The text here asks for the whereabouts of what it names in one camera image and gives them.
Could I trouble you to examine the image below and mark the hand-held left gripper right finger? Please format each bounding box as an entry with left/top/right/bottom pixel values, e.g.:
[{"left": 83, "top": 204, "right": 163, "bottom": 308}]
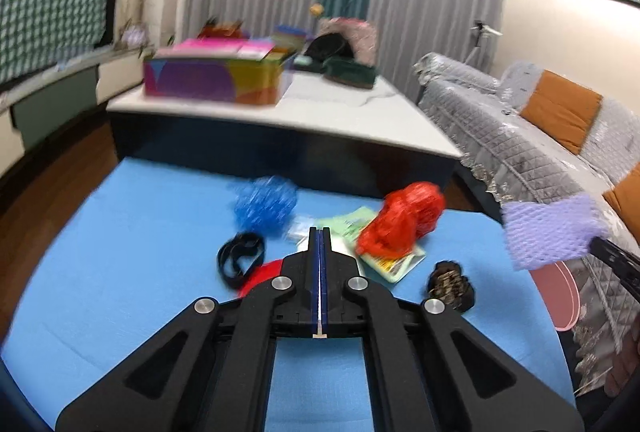
[{"left": 320, "top": 227, "right": 586, "bottom": 432}]

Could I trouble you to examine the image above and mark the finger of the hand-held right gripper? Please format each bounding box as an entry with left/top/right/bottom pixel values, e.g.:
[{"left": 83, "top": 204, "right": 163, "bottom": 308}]
[
  {"left": 589, "top": 236, "right": 640, "bottom": 274},
  {"left": 607, "top": 261, "right": 640, "bottom": 306}
]

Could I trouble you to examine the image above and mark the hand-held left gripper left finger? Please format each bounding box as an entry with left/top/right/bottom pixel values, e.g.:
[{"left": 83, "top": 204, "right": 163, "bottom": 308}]
[{"left": 55, "top": 227, "right": 321, "bottom": 432}]

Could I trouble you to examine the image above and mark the small clear packet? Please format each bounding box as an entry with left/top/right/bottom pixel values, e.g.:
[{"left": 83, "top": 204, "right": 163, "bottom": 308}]
[{"left": 285, "top": 214, "right": 318, "bottom": 243}]

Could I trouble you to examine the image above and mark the red wrapper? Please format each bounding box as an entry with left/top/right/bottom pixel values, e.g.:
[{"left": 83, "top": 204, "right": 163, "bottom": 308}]
[{"left": 239, "top": 260, "right": 286, "bottom": 298}]

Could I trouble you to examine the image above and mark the green snack packet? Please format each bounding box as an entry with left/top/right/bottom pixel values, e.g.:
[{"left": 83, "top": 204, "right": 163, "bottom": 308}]
[{"left": 317, "top": 206, "right": 426, "bottom": 283}]

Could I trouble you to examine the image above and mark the purple foam net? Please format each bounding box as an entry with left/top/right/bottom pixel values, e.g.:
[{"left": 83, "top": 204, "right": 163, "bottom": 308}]
[{"left": 501, "top": 193, "right": 608, "bottom": 270}]

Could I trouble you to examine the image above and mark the pink plastic basin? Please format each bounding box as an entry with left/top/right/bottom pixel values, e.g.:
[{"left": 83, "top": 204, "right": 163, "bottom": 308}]
[{"left": 530, "top": 260, "right": 582, "bottom": 332}]

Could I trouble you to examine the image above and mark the blue foam net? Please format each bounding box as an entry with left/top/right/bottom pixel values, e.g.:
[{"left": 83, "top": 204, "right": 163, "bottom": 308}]
[{"left": 234, "top": 176, "right": 299, "bottom": 233}]

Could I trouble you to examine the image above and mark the black strap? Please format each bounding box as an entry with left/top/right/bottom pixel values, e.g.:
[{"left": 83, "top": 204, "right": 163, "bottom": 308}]
[{"left": 216, "top": 232, "right": 266, "bottom": 290}]

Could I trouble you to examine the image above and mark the red plastic bag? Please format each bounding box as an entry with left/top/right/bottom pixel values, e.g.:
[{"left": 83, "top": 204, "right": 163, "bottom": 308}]
[{"left": 356, "top": 182, "right": 446, "bottom": 258}]

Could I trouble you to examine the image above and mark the dark brown lumpy object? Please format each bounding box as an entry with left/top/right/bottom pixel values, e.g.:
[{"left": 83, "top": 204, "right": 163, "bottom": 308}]
[{"left": 426, "top": 261, "right": 476, "bottom": 312}]

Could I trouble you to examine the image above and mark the person's right hand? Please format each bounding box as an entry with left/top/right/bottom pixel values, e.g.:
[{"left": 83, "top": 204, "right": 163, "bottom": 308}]
[{"left": 604, "top": 331, "right": 640, "bottom": 400}]

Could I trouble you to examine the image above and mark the orange cushion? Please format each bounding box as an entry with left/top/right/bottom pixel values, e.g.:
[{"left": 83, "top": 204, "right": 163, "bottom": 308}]
[
  {"left": 520, "top": 69, "right": 603, "bottom": 156},
  {"left": 602, "top": 162, "right": 640, "bottom": 258}
]

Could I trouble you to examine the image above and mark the white coffee table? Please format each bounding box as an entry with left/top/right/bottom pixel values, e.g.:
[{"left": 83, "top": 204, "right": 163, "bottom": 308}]
[{"left": 106, "top": 72, "right": 463, "bottom": 213}]

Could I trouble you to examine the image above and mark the blue mat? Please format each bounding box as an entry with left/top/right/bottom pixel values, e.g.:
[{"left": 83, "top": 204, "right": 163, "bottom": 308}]
[{"left": 0, "top": 157, "right": 576, "bottom": 432}]

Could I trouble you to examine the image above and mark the grey quilted sofa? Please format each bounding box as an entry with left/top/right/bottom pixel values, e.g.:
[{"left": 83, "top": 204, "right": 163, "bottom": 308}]
[{"left": 412, "top": 52, "right": 640, "bottom": 393}]

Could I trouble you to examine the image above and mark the dark green bag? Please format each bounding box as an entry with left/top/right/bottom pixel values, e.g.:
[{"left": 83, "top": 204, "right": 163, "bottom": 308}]
[{"left": 302, "top": 32, "right": 378, "bottom": 90}]

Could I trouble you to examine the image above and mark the colourful cardboard box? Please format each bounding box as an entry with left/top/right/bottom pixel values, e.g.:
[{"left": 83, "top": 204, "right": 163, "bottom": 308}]
[{"left": 142, "top": 38, "right": 296, "bottom": 107}]

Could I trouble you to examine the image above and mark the dark red box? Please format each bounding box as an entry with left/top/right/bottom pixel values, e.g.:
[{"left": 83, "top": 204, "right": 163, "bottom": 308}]
[{"left": 197, "top": 19, "right": 248, "bottom": 40}]

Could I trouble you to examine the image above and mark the white floor stand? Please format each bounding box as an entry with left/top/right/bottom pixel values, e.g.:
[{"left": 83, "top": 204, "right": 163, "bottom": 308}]
[{"left": 462, "top": 19, "right": 503, "bottom": 68}]

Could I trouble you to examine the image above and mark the grey tv cabinet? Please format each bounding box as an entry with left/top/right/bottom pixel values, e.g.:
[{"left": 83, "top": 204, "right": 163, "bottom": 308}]
[{"left": 0, "top": 44, "right": 151, "bottom": 173}]

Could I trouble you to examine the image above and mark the green houseplant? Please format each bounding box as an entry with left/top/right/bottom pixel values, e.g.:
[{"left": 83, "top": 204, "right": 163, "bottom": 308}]
[{"left": 120, "top": 0, "right": 151, "bottom": 48}]

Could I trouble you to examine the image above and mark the green checked cloth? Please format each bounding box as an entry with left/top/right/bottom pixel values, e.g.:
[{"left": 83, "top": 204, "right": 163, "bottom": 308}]
[{"left": 0, "top": 0, "right": 113, "bottom": 83}]

